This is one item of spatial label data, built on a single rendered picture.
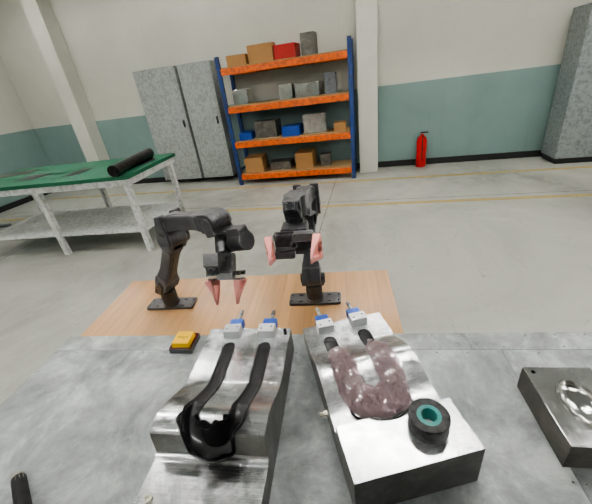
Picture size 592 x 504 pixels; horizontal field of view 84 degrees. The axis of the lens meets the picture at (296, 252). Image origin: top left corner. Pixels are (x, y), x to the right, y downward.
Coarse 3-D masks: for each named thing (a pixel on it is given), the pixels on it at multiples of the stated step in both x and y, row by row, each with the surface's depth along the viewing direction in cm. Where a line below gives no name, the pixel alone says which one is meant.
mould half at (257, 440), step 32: (288, 352) 96; (192, 384) 87; (224, 384) 85; (160, 416) 73; (256, 416) 71; (160, 448) 73; (256, 448) 68; (160, 480) 68; (192, 480) 68; (224, 480) 67; (256, 480) 66
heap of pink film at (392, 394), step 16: (336, 352) 88; (368, 352) 87; (384, 352) 85; (336, 368) 82; (352, 368) 82; (384, 368) 82; (400, 368) 82; (352, 384) 79; (368, 384) 79; (384, 384) 78; (400, 384) 78; (352, 400) 77; (368, 400) 75; (384, 400) 75; (400, 400) 75; (368, 416) 73; (384, 416) 72
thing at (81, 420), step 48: (96, 336) 123; (144, 336) 120; (432, 336) 103; (480, 336) 101; (528, 336) 98; (576, 336) 96; (48, 384) 105; (96, 384) 102; (144, 384) 100; (288, 384) 93; (432, 384) 88; (480, 384) 86; (0, 432) 91; (48, 432) 89; (96, 432) 87; (144, 432) 85; (288, 432) 81; (480, 432) 75; (528, 432) 74; (0, 480) 79; (48, 480) 77; (96, 480) 76; (144, 480) 75; (288, 480) 71; (336, 480) 70; (480, 480) 67; (528, 480) 66; (576, 480) 65
